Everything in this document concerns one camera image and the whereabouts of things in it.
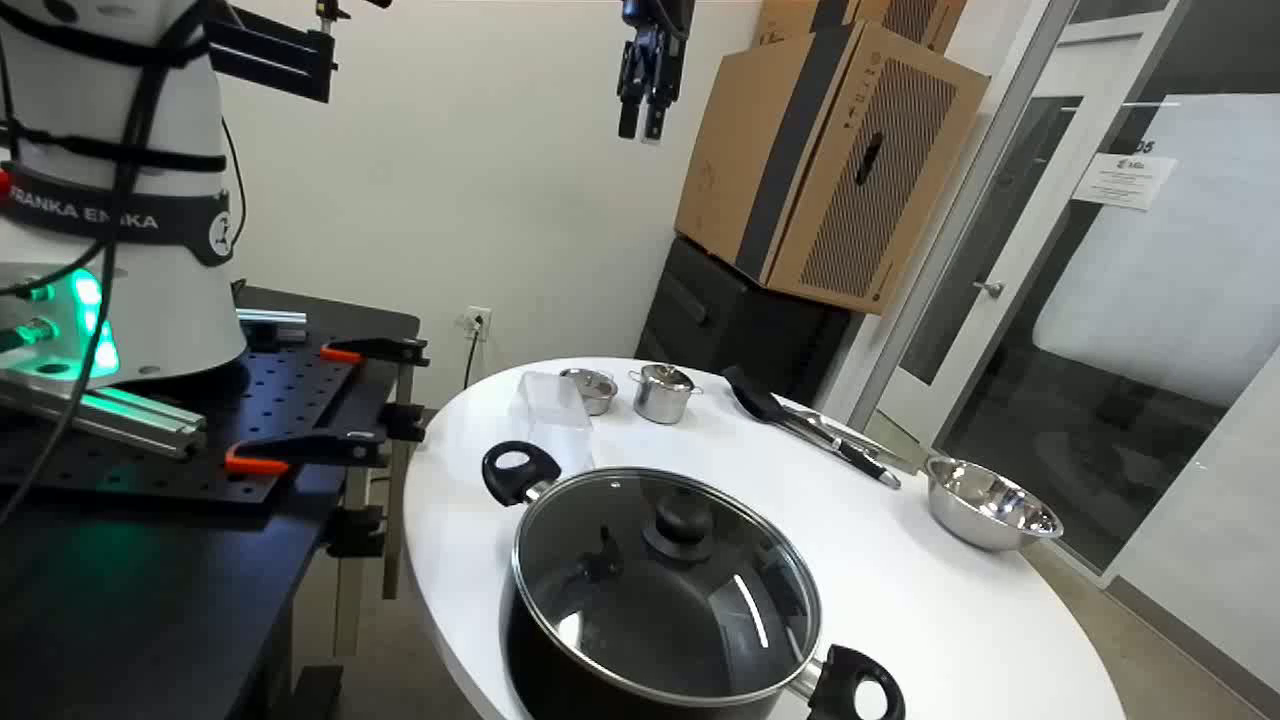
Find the white wall outlet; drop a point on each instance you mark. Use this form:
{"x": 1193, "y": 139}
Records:
{"x": 479, "y": 316}

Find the black perforated robot bench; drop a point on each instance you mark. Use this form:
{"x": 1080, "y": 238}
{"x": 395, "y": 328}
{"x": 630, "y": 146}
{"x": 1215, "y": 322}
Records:
{"x": 162, "y": 587}

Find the glass lid black knob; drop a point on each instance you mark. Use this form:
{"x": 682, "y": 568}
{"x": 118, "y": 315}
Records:
{"x": 695, "y": 612}

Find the large brown cardboard box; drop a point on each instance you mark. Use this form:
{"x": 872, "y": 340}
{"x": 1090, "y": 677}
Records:
{"x": 827, "y": 174}

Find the aluminium extrusion rail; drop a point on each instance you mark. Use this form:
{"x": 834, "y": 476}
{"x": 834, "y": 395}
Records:
{"x": 106, "y": 404}

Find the black drawer cabinet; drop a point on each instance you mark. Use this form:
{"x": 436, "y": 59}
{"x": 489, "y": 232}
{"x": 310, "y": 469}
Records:
{"x": 723, "y": 327}

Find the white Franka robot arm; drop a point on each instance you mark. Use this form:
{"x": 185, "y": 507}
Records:
{"x": 145, "y": 284}

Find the large black cooking pot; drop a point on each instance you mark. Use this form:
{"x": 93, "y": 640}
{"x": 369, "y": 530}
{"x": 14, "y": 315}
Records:
{"x": 533, "y": 653}

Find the white framed glass door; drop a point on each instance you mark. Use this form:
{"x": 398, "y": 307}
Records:
{"x": 1015, "y": 202}

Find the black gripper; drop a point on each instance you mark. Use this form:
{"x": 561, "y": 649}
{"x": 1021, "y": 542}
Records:
{"x": 659, "y": 27}

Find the silver metal mixing bowl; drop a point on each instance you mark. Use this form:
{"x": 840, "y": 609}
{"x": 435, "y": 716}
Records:
{"x": 990, "y": 507}

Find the black spatula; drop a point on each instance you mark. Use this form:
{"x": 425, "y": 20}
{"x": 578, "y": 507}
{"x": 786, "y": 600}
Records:
{"x": 764, "y": 402}

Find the white paper sign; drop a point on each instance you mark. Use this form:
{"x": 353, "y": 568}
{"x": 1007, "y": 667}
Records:
{"x": 1124, "y": 182}

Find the tall silver pot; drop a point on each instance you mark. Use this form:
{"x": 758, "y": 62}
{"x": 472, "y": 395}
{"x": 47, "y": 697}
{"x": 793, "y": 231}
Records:
{"x": 663, "y": 396}

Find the small brown cardboard box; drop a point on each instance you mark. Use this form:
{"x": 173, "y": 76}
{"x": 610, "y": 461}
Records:
{"x": 905, "y": 16}

